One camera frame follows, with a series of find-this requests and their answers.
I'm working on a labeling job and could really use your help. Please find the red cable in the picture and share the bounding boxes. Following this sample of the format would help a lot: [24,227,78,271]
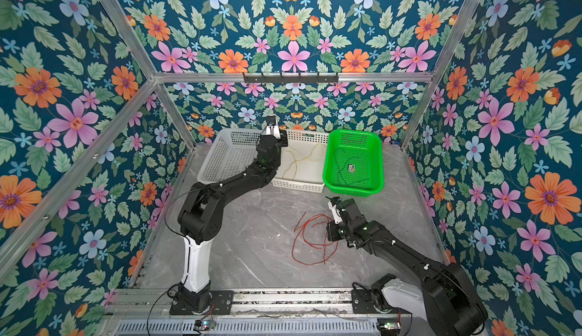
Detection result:
[290,212,341,266]

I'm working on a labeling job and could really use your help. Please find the yellow cable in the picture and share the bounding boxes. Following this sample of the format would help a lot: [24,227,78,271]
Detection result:
[283,146,315,180]
[290,142,326,173]

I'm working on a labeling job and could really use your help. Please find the green cable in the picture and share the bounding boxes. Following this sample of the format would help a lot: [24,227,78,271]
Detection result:
[333,146,371,187]

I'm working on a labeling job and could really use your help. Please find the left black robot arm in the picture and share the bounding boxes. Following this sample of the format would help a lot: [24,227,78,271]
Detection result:
[170,127,288,316]

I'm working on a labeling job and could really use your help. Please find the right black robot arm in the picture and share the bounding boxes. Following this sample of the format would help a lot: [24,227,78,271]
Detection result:
[327,197,487,335]

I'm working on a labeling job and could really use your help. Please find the cream perforated basket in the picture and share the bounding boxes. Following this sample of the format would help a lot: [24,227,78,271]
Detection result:
[271,129,329,193]

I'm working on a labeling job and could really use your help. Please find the white mesh basket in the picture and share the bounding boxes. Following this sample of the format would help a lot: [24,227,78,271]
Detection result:
[197,128,262,184]

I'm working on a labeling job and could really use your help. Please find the black hook bar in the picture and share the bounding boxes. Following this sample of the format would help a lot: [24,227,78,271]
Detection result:
[242,73,340,84]

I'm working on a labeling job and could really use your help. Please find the green plastic basket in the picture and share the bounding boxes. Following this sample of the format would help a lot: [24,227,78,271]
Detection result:
[323,129,384,197]

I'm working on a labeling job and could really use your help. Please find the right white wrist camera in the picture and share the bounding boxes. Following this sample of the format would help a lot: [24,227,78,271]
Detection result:
[328,197,343,225]

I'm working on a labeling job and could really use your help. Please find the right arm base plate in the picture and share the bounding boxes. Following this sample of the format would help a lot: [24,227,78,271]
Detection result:
[351,281,399,314]

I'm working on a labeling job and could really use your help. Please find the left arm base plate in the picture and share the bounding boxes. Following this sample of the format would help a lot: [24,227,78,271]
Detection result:
[169,289,234,316]

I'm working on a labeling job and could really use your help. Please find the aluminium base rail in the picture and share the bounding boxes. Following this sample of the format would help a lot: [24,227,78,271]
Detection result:
[97,287,433,335]

